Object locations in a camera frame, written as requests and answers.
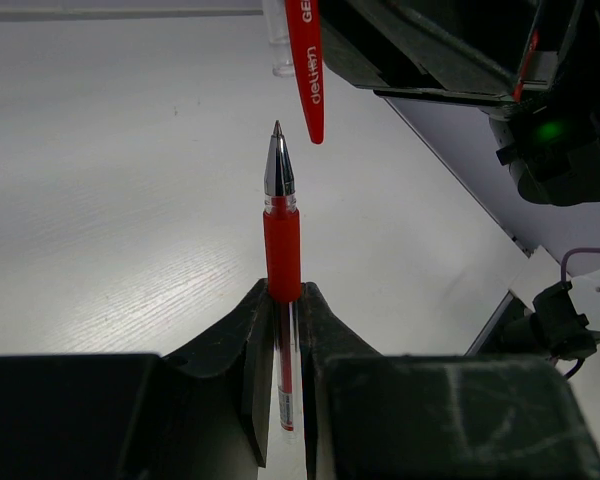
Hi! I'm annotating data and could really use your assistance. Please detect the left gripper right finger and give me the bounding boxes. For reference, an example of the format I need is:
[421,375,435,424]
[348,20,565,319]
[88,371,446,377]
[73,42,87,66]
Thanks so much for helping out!
[300,282,600,479]

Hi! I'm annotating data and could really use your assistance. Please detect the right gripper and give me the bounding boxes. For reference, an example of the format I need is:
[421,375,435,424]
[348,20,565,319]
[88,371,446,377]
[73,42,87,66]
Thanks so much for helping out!
[319,1,585,118]

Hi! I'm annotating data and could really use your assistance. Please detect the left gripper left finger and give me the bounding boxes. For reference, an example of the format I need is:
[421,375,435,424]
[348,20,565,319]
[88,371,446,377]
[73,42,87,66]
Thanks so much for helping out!
[0,281,273,479]

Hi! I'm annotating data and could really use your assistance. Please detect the red gel pen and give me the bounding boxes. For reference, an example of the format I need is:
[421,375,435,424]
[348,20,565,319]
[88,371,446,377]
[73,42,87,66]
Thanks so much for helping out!
[263,121,302,444]

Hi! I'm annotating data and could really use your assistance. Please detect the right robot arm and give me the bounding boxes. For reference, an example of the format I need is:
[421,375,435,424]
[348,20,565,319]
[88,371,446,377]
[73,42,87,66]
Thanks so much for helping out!
[319,1,600,207]

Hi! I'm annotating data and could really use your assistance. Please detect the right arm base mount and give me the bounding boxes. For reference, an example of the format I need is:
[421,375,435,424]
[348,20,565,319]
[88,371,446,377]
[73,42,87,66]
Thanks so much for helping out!
[467,246,600,378]

